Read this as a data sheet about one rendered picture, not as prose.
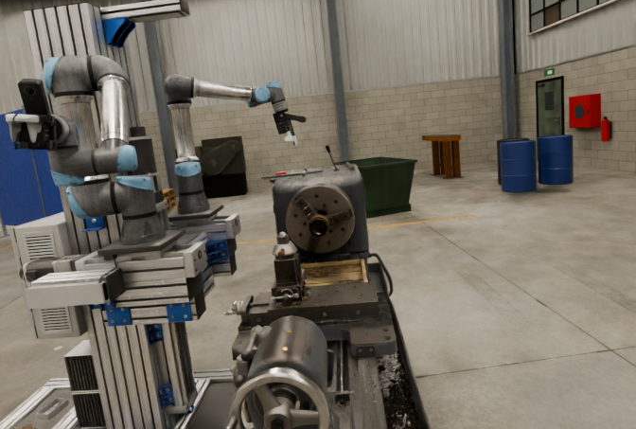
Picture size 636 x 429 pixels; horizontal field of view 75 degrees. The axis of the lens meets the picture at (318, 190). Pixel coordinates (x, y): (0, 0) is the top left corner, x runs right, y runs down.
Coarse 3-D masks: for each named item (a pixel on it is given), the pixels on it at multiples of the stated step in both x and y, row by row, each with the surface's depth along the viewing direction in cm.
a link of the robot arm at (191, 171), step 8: (176, 168) 191; (184, 168) 189; (192, 168) 190; (200, 168) 195; (176, 176) 192; (184, 176) 189; (192, 176) 190; (200, 176) 194; (184, 184) 190; (192, 184) 191; (200, 184) 194; (184, 192) 191
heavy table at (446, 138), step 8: (424, 136) 1093; (432, 136) 1036; (440, 136) 977; (448, 136) 955; (456, 136) 956; (432, 144) 1050; (440, 144) 1046; (448, 144) 963; (456, 144) 964; (440, 152) 1052; (448, 152) 966; (456, 152) 967; (440, 160) 1058; (448, 160) 968; (456, 160) 970; (448, 168) 971; (456, 168) 972; (448, 176) 974; (456, 176) 975
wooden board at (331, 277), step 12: (312, 264) 182; (324, 264) 182; (336, 264) 181; (348, 264) 181; (360, 264) 180; (312, 276) 173; (324, 276) 171; (336, 276) 170; (348, 276) 168; (360, 276) 167
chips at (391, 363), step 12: (396, 336) 182; (384, 360) 159; (396, 360) 157; (384, 372) 157; (396, 372) 157; (384, 384) 142; (396, 384) 150; (408, 384) 150; (384, 396) 143; (396, 396) 144; (408, 396) 144; (384, 408) 139; (396, 408) 138; (408, 408) 137; (396, 420) 132; (408, 420) 132
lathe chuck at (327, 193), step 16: (304, 192) 185; (320, 192) 185; (336, 192) 184; (288, 208) 187; (320, 208) 186; (336, 208) 185; (352, 208) 188; (288, 224) 188; (304, 224) 187; (336, 224) 187; (352, 224) 186; (304, 240) 188; (320, 240) 188; (336, 240) 188
